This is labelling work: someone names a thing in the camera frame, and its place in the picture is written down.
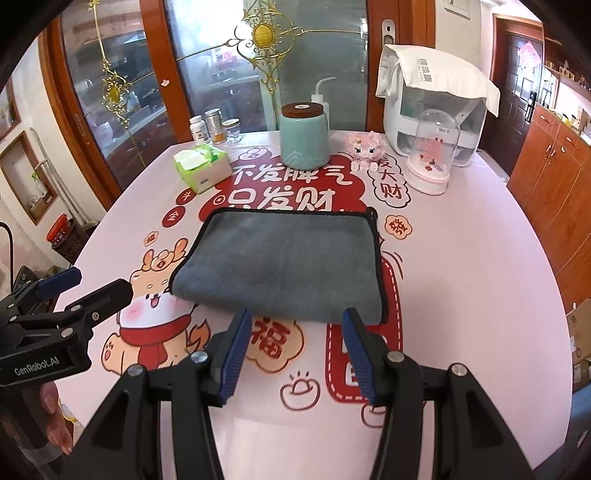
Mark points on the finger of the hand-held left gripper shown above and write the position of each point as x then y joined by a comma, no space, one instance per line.
60,279
106,295

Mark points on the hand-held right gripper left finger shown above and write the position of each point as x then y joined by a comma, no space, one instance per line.
235,350

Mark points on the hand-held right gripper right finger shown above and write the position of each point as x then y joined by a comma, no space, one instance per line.
359,353

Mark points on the grey towel with black edge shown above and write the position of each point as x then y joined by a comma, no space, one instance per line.
277,263

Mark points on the person's left hand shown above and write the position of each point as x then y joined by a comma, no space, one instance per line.
53,406

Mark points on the red container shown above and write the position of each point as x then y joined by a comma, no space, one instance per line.
60,230

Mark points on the green tissue box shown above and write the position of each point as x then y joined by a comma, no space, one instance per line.
207,173

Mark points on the wooden framed glass door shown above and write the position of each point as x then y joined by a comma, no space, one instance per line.
217,92
83,115

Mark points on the white pill bottle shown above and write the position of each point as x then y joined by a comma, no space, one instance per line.
199,131

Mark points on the small gold door ornament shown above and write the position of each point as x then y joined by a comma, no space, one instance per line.
113,92

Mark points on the metal lidded jar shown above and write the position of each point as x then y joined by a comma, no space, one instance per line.
214,124

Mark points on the pink block figure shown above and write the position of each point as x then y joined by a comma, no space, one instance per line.
367,150

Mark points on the small glass jar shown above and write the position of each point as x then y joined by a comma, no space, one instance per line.
231,131

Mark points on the glass dome with pink figure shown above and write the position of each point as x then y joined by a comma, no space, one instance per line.
431,152

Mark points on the teal ceramic jar wooden lid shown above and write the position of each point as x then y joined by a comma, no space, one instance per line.
304,138

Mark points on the cardboard box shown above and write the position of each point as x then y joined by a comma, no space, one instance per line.
581,341

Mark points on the white countertop appliance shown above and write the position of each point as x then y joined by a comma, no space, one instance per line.
399,131

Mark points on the brown wooden cabinet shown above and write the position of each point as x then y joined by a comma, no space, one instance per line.
545,184

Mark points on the clear squeeze wash bottle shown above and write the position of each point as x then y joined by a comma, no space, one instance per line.
318,100

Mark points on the dark wooden door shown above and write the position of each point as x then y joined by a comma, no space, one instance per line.
512,115

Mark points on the white cloth cover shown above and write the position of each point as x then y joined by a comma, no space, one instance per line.
438,69

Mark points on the large gold door ornament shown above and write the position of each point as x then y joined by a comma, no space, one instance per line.
263,32

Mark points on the white door lock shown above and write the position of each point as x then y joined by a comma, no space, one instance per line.
389,32

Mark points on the wooden wall frame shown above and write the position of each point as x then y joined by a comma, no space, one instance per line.
27,180

